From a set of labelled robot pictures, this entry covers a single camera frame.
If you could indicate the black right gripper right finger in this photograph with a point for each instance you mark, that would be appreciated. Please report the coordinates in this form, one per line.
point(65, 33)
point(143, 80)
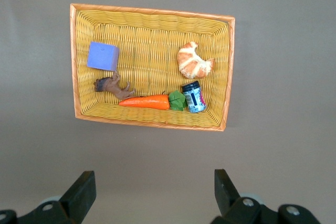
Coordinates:
point(228, 200)

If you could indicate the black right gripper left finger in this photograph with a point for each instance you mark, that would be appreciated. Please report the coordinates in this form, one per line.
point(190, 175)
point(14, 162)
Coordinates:
point(78, 195)

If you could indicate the brown table cover sheet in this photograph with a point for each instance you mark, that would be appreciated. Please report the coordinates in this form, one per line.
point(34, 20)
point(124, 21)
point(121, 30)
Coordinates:
point(168, 150)

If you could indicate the small blue labelled jar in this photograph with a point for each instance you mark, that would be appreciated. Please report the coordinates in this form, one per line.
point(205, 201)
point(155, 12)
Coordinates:
point(194, 98)

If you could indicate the brown toy lion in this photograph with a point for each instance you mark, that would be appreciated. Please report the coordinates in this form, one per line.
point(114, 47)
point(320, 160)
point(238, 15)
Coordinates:
point(115, 89)

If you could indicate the orange toy carrot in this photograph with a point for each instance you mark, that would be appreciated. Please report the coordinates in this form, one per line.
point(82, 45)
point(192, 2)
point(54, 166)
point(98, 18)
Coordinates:
point(147, 102)

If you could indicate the purple foam cube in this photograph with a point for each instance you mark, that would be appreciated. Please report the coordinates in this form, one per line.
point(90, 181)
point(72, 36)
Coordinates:
point(101, 56)

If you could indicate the toy croissant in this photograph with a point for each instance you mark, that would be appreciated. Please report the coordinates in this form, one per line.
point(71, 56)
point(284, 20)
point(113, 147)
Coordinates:
point(193, 62)

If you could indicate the yellow wicker tray orange rim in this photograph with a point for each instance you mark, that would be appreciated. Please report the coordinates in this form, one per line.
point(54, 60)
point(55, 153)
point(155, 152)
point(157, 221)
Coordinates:
point(152, 51)

